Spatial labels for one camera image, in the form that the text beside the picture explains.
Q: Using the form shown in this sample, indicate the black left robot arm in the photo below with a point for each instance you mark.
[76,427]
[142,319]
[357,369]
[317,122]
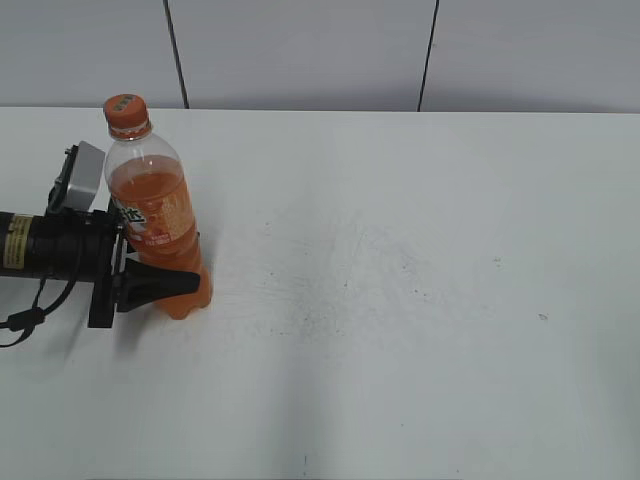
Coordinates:
[24,246]

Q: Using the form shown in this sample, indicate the orange soda plastic bottle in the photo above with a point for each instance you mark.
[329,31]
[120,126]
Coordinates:
[146,181]

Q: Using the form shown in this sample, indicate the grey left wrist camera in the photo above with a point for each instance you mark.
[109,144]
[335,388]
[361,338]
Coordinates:
[78,182]

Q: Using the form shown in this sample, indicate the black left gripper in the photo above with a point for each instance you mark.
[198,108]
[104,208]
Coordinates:
[87,247]

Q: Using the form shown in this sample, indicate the orange bottle cap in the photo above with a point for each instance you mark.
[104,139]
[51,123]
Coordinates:
[126,111]

